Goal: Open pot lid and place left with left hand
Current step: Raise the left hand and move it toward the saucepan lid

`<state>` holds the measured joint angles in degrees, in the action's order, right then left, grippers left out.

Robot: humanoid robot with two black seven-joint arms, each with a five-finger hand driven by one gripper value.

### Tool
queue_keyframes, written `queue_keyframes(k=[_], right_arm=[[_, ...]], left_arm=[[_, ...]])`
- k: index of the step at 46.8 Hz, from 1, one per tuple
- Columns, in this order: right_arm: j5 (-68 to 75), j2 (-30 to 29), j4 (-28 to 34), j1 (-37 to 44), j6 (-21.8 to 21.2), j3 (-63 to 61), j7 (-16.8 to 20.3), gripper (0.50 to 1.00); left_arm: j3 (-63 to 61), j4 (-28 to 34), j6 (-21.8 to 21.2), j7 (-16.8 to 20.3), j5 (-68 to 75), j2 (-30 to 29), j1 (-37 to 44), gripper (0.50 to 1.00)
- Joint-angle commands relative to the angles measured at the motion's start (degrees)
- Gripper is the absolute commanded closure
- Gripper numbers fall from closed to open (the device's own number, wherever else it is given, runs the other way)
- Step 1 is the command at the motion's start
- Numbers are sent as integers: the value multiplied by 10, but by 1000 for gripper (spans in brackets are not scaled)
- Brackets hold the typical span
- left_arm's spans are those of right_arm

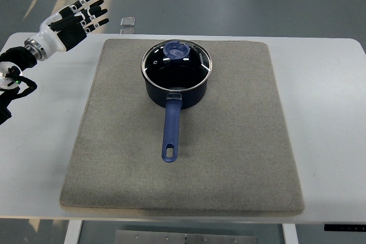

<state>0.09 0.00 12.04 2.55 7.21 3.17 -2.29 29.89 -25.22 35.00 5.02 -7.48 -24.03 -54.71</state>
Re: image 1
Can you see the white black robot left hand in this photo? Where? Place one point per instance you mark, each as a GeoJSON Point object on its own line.
{"type": "Point", "coordinates": [65, 29]}

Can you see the glass pot lid blue knob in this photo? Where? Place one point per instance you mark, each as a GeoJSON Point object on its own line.
{"type": "Point", "coordinates": [176, 65]}

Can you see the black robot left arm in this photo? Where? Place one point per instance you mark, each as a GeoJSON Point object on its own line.
{"type": "Point", "coordinates": [13, 84]}

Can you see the clear plastic floor piece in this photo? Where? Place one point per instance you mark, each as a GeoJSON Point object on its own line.
{"type": "Point", "coordinates": [127, 25]}

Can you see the white table leg left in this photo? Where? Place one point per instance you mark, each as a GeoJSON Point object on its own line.
{"type": "Point", "coordinates": [73, 232]}

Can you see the white table leg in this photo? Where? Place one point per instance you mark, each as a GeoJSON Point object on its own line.
{"type": "Point", "coordinates": [290, 233]}
{"type": "Point", "coordinates": [73, 232]}

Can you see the grey fabric mat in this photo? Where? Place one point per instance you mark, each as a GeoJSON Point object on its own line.
{"type": "Point", "coordinates": [234, 153]}

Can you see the white table leg right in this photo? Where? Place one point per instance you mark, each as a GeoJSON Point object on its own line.
{"type": "Point", "coordinates": [290, 233]}

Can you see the black table control panel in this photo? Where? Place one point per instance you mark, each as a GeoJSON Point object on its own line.
{"type": "Point", "coordinates": [345, 227]}

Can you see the dark blue saucepan blue handle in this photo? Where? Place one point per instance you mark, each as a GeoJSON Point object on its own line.
{"type": "Point", "coordinates": [173, 101]}

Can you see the metal table base plate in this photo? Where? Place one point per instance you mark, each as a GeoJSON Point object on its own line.
{"type": "Point", "coordinates": [128, 236]}

